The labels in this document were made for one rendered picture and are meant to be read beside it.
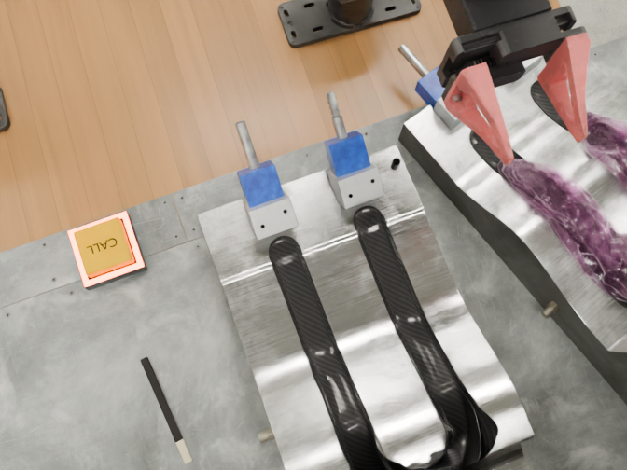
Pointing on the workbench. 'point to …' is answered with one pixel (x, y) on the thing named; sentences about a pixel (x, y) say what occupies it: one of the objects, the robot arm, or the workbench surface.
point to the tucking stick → (166, 410)
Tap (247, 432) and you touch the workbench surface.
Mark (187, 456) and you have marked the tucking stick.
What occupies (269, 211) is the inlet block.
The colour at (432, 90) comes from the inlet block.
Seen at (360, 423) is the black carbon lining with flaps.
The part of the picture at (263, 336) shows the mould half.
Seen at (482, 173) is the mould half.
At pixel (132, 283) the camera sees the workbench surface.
